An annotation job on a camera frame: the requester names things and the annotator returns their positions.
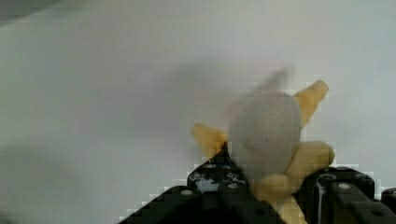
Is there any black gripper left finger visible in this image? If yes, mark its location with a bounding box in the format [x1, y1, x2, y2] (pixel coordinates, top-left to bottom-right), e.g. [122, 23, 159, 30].
[118, 145, 286, 224]

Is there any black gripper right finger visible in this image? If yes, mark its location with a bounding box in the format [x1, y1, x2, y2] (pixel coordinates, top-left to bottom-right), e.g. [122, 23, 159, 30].
[294, 167, 396, 224]

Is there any plush peeled banana toy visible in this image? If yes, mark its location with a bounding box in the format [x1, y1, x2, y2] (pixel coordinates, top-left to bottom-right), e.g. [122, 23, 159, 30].
[191, 80, 335, 224]

